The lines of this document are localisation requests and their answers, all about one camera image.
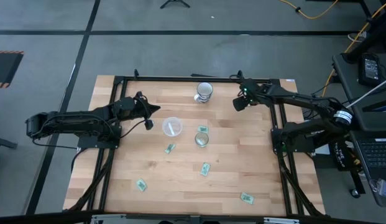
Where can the black tote bag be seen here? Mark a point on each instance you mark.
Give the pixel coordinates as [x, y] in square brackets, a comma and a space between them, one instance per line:
[342, 155]

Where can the dark grey side desk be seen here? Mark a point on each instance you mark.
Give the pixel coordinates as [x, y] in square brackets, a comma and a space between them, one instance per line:
[348, 81]

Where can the clear badge holder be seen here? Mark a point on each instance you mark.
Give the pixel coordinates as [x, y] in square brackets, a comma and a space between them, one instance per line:
[383, 188]

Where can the black frame crossbeam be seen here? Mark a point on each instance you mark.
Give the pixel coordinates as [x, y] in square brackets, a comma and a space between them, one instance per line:
[40, 218]

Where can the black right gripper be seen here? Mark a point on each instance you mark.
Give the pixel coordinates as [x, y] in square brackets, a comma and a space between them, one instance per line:
[255, 91]

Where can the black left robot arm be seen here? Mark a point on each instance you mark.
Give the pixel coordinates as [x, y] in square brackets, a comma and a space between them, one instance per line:
[71, 123]

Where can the clear plastic bowl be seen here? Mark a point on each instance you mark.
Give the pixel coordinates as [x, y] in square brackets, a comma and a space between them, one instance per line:
[168, 132]

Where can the dark laptop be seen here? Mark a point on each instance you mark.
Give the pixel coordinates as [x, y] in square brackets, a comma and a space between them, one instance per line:
[376, 152]

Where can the green white sweetener packet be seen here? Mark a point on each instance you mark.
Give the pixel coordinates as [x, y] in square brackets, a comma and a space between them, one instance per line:
[170, 148]
[141, 185]
[247, 198]
[205, 169]
[203, 128]

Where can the black power adapter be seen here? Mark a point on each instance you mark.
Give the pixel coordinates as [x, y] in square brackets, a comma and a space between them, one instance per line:
[370, 70]

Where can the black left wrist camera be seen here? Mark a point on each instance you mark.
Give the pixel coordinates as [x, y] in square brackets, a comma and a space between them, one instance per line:
[148, 124]

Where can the clear drinking glass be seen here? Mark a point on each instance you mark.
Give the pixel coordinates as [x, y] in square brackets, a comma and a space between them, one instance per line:
[196, 139]

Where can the dark grey stand leg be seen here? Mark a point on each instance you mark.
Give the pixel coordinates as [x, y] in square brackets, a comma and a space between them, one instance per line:
[4, 143]

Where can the person's shoe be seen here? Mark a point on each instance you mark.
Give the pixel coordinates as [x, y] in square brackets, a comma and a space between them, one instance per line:
[355, 37]

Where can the black caster wheel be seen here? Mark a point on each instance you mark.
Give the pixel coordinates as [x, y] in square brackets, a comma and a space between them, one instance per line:
[355, 193]

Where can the white blue striped mug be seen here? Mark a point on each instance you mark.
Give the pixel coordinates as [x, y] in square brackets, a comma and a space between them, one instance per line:
[204, 90]

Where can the black equipment stand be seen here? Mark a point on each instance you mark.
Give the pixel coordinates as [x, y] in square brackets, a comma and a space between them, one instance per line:
[371, 35]

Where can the black frame hook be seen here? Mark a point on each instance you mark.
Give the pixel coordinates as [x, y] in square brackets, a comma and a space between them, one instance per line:
[240, 74]
[136, 74]

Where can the silver aluminium rail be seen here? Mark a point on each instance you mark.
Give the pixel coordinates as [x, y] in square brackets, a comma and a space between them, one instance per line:
[107, 219]
[281, 221]

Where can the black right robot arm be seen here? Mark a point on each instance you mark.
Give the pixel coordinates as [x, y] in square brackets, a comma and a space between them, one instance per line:
[292, 99]

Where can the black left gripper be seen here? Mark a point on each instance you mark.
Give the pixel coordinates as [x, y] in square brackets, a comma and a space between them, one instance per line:
[136, 107]

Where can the black aluminium table frame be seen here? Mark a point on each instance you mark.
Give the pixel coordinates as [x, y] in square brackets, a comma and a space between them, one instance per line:
[180, 79]

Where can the black hazard-striped floor mat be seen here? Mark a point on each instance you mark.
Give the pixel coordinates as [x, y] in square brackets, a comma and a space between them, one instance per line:
[6, 67]

